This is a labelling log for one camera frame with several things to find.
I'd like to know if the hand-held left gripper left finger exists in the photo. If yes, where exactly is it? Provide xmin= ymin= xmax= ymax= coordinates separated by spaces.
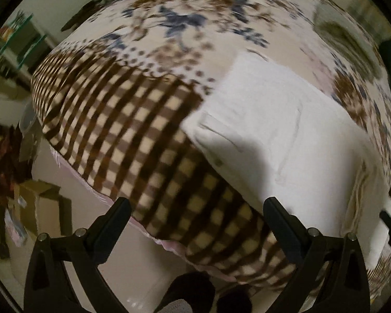
xmin=24 ymin=197 xmax=132 ymax=313

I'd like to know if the cream knitted cloth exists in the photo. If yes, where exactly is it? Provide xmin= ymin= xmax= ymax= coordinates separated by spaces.
xmin=341 ymin=161 xmax=391 ymax=235

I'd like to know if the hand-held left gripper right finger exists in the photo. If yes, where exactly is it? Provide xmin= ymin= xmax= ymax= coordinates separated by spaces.
xmin=262 ymin=196 xmax=370 ymax=313

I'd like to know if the green edged shelf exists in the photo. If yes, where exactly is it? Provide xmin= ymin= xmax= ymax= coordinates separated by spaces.
xmin=0 ymin=12 xmax=50 ymax=72

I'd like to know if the floral checked printed blanket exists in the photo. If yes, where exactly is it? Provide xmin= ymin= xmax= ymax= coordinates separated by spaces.
xmin=29 ymin=0 xmax=391 ymax=300

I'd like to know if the person's black shoe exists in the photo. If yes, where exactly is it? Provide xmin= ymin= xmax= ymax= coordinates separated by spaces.
xmin=216 ymin=286 xmax=254 ymax=313
xmin=156 ymin=272 xmax=216 ymax=313

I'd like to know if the cardboard box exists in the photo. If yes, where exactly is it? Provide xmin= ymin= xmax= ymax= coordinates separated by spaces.
xmin=15 ymin=181 xmax=73 ymax=239

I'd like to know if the white towel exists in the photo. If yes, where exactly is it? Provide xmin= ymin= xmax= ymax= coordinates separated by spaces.
xmin=181 ymin=52 xmax=391 ymax=268

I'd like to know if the dark red clutter pile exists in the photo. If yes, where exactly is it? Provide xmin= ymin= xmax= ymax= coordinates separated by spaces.
xmin=0 ymin=123 xmax=34 ymax=204

